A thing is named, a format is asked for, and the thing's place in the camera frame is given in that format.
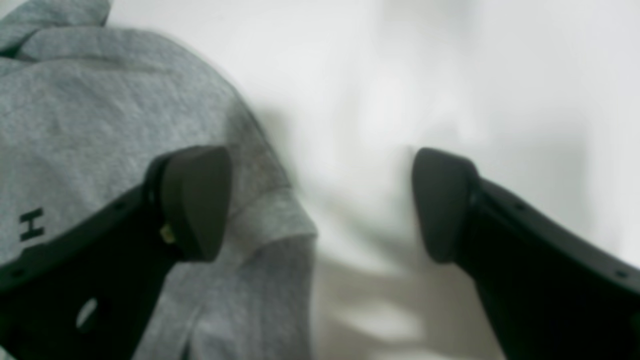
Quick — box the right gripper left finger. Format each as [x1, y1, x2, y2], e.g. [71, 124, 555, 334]
[1, 145, 233, 360]

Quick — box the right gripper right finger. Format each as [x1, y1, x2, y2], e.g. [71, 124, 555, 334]
[411, 148, 640, 360]

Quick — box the grey T-shirt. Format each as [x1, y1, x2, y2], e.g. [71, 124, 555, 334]
[0, 0, 317, 360]

